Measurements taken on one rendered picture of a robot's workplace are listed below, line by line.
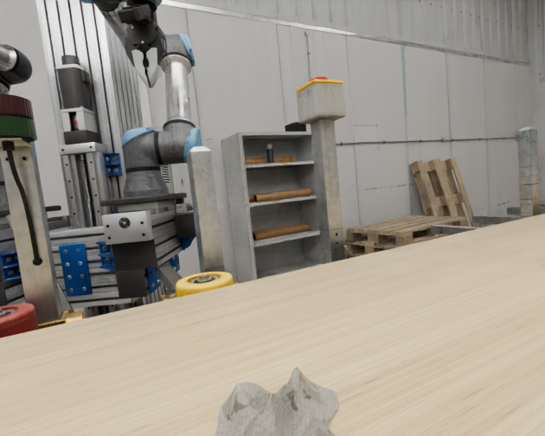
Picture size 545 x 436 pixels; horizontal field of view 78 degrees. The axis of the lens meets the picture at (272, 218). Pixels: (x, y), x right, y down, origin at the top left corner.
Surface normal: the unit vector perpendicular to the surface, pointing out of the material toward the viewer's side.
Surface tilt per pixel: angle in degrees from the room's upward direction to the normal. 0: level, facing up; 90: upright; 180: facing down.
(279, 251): 90
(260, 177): 90
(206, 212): 90
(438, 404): 0
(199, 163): 90
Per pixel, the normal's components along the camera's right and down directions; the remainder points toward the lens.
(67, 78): -0.01, 0.09
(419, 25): 0.48, 0.04
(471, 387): -0.10, -0.99
